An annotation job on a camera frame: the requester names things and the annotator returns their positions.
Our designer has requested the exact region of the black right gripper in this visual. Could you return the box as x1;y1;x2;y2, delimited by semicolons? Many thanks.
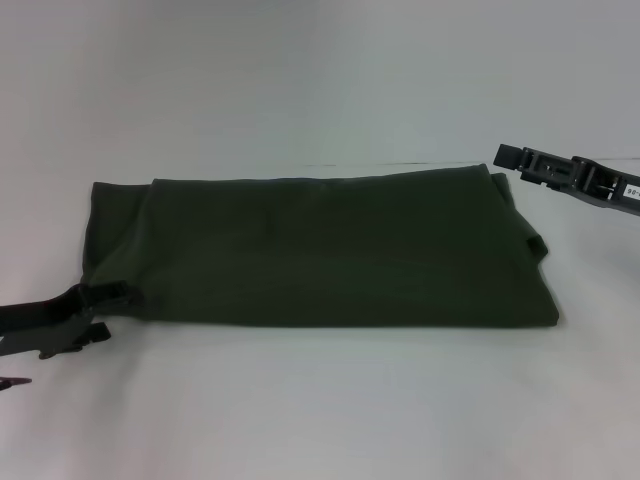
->
492;142;640;218

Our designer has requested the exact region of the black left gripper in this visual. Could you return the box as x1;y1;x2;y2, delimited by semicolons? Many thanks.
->
0;281;145;361

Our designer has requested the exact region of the dark green shirt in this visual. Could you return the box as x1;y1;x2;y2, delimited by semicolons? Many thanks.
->
79;162;560;331

